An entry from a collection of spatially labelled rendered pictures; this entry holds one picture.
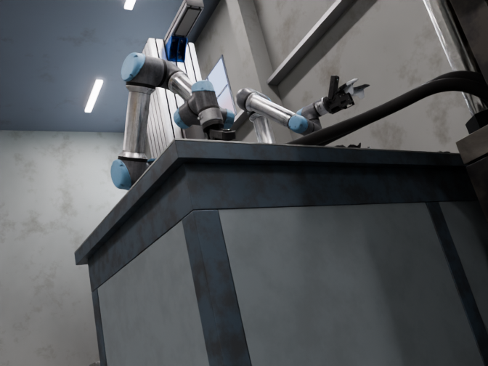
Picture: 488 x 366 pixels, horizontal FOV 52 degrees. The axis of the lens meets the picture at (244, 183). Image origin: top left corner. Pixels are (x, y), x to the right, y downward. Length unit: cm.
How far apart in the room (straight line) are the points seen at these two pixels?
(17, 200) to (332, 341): 1101
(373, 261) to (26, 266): 1049
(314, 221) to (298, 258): 9
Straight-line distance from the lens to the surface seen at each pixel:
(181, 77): 205
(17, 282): 1125
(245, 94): 247
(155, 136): 257
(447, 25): 143
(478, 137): 128
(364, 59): 611
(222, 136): 154
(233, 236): 90
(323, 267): 100
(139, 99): 203
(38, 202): 1179
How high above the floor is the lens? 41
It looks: 19 degrees up
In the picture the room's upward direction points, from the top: 13 degrees counter-clockwise
